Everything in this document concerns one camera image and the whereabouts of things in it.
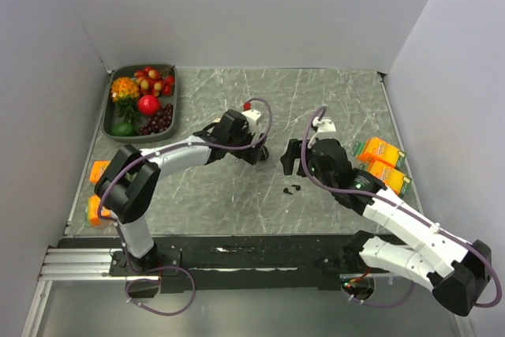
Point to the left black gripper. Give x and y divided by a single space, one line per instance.
250 155

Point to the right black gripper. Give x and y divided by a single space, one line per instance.
293 151

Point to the black earbud charging case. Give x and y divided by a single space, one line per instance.
264 155

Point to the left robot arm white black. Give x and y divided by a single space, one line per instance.
127 185

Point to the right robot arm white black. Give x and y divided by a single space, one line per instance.
454 270

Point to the orange juice box upper right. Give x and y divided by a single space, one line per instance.
377 149

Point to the orange juice box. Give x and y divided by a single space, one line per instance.
391 177
377 149
92 219
97 170

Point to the dark grape bunch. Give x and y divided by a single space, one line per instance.
159 122

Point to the orange juice box lower right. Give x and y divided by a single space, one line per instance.
391 177

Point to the red apple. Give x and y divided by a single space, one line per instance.
149 105

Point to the red cherry bunch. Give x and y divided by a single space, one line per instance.
156 82

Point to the green avocado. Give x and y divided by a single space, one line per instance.
123 129

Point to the dark grey fruit tray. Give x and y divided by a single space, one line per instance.
126 110

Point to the orange juice box upper left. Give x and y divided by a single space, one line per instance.
97 170

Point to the orange juice box lower left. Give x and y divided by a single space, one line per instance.
92 219

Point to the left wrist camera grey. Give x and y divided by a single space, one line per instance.
252 115

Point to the left aluminium frame rail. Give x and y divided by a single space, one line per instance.
76 264

